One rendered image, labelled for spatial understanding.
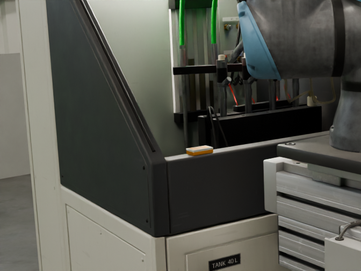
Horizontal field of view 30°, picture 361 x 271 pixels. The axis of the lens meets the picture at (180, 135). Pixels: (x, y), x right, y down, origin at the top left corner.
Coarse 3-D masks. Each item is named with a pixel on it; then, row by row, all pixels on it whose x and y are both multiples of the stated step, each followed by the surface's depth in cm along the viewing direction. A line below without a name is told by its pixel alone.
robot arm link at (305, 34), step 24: (264, 0) 95; (288, 0) 94; (312, 0) 95; (240, 24) 96; (264, 24) 95; (288, 24) 95; (312, 24) 95; (264, 48) 95; (288, 48) 95; (312, 48) 95; (264, 72) 98; (288, 72) 98; (312, 72) 98
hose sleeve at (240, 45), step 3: (240, 42) 162; (237, 45) 164; (240, 45) 162; (237, 48) 164; (240, 48) 163; (243, 48) 163; (234, 51) 165; (237, 51) 164; (240, 51) 164; (231, 54) 166; (234, 54) 165; (237, 54) 165; (234, 57) 166; (237, 57) 167
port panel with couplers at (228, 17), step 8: (224, 0) 203; (232, 0) 205; (224, 8) 204; (232, 8) 205; (224, 16) 204; (232, 16) 205; (224, 24) 204; (232, 24) 206; (224, 32) 205; (232, 32) 206; (224, 40) 205; (232, 40) 207; (240, 40) 208; (224, 48) 206; (232, 48) 207; (240, 56) 208
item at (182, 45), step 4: (180, 0) 186; (184, 0) 186; (180, 4) 186; (184, 4) 186; (180, 8) 186; (184, 8) 187; (180, 12) 187; (180, 16) 187; (180, 20) 187; (180, 24) 188; (180, 28) 188; (180, 32) 188; (180, 36) 188; (180, 40) 189; (180, 44) 189; (184, 44) 189; (180, 48) 189; (184, 48) 189
